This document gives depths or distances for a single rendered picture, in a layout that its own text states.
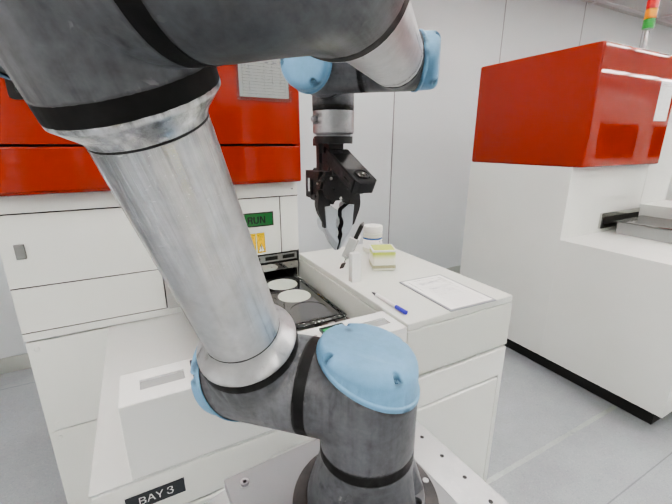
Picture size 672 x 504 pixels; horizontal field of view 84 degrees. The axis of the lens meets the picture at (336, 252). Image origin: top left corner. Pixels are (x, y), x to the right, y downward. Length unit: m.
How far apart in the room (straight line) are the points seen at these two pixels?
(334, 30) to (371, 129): 2.99
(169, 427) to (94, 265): 0.65
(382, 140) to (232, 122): 2.22
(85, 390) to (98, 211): 0.55
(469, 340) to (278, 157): 0.77
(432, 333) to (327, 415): 0.51
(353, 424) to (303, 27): 0.36
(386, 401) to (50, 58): 0.37
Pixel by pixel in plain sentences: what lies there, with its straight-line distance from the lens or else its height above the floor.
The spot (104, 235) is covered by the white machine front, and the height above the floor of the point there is 1.10.
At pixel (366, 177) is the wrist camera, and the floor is 1.29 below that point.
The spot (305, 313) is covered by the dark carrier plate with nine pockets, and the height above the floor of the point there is 0.90.
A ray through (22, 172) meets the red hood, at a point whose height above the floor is 1.28.
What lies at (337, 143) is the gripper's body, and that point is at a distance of 0.68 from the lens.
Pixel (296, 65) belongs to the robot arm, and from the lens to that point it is 0.57.
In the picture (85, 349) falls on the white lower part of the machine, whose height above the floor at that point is 0.76.
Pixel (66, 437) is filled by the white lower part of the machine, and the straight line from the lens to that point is 1.50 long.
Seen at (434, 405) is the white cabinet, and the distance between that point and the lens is 1.02.
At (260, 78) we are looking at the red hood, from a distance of 1.21.
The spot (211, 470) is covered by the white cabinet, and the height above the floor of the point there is 0.78.
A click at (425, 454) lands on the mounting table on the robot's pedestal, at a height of 0.82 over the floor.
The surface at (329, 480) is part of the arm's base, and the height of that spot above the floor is 0.97.
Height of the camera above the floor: 1.34
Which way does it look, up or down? 16 degrees down
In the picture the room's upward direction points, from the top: straight up
